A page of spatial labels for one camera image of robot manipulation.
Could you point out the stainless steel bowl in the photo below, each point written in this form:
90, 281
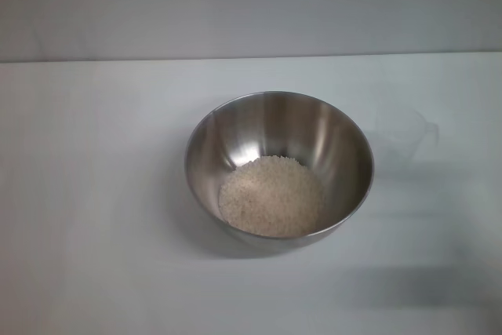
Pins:
243, 131

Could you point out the white rice grains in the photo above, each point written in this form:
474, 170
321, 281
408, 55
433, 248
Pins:
274, 197

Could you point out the clear plastic measuring cup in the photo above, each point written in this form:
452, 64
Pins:
404, 143

